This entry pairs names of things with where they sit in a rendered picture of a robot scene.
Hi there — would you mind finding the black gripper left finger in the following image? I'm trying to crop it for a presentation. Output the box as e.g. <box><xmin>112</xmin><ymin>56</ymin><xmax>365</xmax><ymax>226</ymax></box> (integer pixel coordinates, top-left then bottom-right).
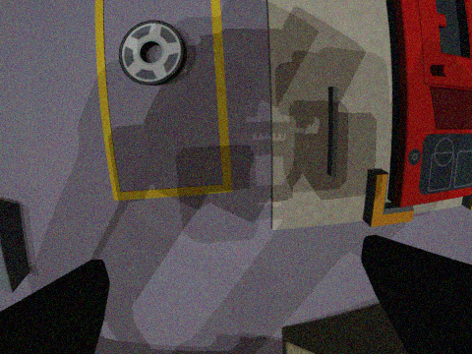
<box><xmin>0</xmin><ymin>260</ymin><xmax>110</xmax><ymax>354</ymax></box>

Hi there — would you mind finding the yellow rectangular outline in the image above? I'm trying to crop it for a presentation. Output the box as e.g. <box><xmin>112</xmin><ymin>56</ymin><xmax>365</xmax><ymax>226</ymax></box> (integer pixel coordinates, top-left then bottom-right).
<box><xmin>94</xmin><ymin>0</ymin><xmax>232</xmax><ymax>201</ymax></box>

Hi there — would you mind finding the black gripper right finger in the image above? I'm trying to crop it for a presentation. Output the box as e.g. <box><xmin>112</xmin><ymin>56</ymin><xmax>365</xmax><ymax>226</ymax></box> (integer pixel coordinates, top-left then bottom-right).
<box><xmin>361</xmin><ymin>235</ymin><xmax>472</xmax><ymax>354</ymax></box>

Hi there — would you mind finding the black wheel with grey hub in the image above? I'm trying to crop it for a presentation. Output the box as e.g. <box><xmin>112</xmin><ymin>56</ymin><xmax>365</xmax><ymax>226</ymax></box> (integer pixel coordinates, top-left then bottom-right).
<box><xmin>118</xmin><ymin>20</ymin><xmax>186</xmax><ymax>86</ymax></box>

